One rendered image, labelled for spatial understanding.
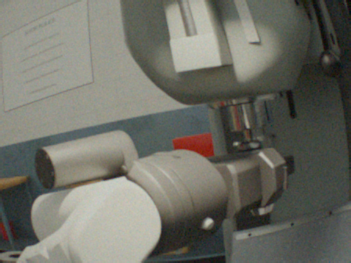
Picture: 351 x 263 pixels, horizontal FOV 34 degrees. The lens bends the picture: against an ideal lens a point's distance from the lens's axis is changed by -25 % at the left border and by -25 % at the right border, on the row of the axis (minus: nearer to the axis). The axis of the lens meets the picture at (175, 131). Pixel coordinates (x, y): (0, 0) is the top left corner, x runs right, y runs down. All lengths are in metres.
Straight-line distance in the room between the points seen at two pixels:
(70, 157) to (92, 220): 0.07
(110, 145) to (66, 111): 5.07
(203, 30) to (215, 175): 0.12
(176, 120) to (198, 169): 4.63
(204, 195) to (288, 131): 0.52
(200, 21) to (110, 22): 4.86
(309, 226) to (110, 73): 4.43
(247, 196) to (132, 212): 0.15
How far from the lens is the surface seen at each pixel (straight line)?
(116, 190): 0.50
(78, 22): 5.58
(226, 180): 0.61
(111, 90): 5.41
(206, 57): 0.58
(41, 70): 5.78
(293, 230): 1.09
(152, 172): 0.56
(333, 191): 1.08
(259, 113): 0.68
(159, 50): 0.63
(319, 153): 1.07
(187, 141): 4.60
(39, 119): 5.81
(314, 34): 0.78
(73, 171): 0.53
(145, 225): 0.51
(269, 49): 0.61
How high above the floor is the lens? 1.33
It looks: 3 degrees down
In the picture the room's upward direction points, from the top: 11 degrees counter-clockwise
